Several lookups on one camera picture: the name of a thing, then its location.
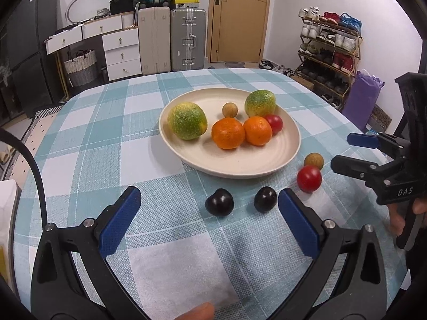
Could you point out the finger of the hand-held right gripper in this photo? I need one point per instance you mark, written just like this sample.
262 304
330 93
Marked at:
362 139
353 168

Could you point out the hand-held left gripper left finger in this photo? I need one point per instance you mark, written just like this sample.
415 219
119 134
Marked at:
121 220

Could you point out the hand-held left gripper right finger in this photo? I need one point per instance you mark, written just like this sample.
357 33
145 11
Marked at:
297 223

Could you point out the dark plum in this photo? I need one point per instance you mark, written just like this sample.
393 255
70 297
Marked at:
219 201
265 199

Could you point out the brown longan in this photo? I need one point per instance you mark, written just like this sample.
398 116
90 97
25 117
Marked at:
230 110
314 160

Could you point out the red cherry tomato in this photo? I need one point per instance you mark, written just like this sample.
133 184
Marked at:
276 123
309 179

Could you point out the orange tangerine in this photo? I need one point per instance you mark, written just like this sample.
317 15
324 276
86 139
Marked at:
228 133
257 130

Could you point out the cream round plate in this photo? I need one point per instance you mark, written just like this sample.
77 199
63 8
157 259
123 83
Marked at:
200 153

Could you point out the speckled green orange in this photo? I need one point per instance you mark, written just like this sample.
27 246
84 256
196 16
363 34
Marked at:
260 103

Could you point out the wrinkled yellow-green orange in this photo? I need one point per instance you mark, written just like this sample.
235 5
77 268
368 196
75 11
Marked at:
186 121

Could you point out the person's right hand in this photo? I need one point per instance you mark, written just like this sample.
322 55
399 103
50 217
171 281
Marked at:
397 221

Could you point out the person's left hand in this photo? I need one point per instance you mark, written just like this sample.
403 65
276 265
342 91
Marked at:
196 313

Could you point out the patterned cardboard box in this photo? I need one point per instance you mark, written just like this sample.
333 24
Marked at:
380 118

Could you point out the purple bag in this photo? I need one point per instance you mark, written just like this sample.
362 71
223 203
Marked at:
362 100

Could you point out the teal checked tablecloth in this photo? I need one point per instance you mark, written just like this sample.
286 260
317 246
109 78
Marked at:
116 140

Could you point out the brown cardboard box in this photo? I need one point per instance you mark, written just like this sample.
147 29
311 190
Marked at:
303 81

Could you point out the wooden shoe rack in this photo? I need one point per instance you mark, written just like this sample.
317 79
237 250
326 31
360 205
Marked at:
357 53

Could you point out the rows of shoes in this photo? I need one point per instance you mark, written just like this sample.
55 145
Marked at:
330 36

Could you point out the sneakers on floor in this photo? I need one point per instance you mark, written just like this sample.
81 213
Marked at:
273 66

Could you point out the dotted striped rug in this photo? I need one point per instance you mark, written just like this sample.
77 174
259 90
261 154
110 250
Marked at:
36 130

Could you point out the yellow object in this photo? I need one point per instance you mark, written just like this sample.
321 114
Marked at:
2 263

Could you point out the beige slippers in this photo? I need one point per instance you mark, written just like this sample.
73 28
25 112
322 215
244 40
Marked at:
6 155

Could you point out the woven laundry basket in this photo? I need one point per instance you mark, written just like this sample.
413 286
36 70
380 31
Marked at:
80 70

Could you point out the wooden door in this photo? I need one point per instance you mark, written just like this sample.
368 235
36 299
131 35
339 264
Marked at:
238 30

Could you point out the white drawer desk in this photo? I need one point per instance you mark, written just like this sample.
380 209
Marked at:
121 53

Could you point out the beige suitcase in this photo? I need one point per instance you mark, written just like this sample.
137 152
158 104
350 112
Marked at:
153 40

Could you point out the dark glass cabinet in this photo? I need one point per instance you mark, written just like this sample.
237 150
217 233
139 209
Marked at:
6 73

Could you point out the silver suitcase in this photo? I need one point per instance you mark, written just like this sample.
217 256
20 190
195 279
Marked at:
188 40

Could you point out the grey refrigerator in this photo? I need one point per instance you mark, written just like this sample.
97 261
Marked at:
30 40

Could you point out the small white basket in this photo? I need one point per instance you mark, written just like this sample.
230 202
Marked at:
102 12

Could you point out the black box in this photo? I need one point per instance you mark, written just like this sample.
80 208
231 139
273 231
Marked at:
123 6

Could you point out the yellow and black shoebox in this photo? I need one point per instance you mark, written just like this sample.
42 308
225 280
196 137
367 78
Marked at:
186 2

